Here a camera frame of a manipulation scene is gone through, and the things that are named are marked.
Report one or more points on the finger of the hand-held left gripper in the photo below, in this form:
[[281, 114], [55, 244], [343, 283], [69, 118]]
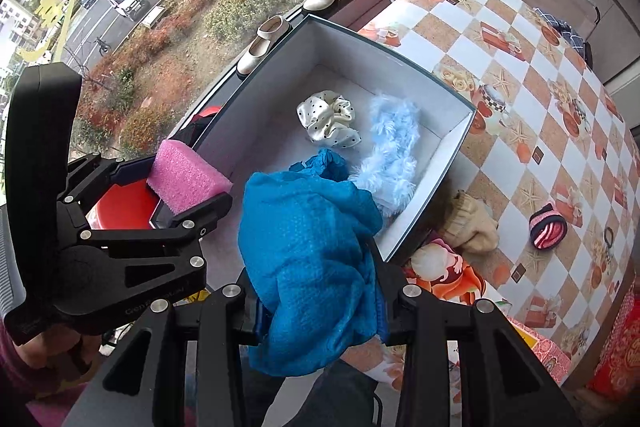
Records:
[[100, 172], [170, 247]]

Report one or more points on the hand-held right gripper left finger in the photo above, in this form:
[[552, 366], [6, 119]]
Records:
[[250, 307]]

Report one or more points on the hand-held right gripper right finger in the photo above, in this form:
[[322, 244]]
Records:
[[395, 307]]

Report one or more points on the pink sponge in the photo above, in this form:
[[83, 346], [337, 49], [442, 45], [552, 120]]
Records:
[[185, 177]]

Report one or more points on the light blue feather boa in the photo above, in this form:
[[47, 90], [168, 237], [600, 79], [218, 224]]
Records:
[[390, 142]]

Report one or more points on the cream polka dot scrunchie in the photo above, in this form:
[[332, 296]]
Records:
[[325, 117]]

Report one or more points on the grey cardboard box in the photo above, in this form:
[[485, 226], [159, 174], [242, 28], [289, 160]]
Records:
[[350, 67]]

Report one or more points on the person's left forearm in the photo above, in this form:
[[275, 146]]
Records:
[[30, 397]]

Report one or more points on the person's left hand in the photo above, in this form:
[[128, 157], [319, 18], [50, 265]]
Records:
[[45, 352]]

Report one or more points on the beige knit hat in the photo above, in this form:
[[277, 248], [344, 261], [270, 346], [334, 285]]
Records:
[[470, 227]]

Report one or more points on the pink black striped scrunchie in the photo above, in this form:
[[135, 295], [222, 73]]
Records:
[[547, 227]]

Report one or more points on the checkered printed tablecloth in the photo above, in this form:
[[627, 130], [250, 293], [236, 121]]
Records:
[[550, 147]]

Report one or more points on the red patterned cushion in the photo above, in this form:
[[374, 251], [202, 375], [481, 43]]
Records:
[[620, 357]]

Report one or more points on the blue plaid cloth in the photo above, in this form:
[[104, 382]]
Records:
[[565, 32]]

